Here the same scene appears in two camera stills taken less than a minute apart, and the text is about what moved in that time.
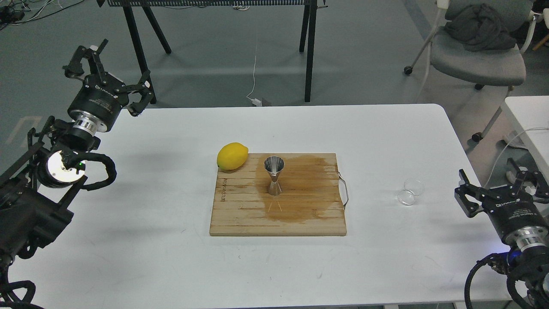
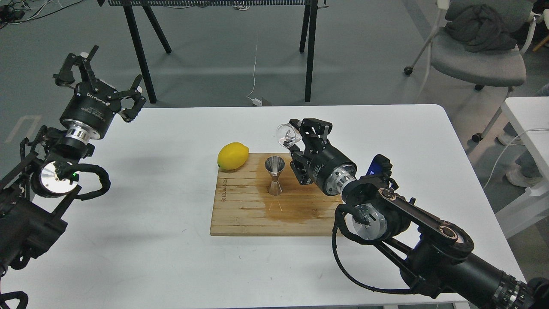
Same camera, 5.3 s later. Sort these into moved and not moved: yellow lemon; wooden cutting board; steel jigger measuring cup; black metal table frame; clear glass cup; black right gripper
Moved: black right gripper; clear glass cup
Not moved: yellow lemon; wooden cutting board; steel jigger measuring cup; black metal table frame
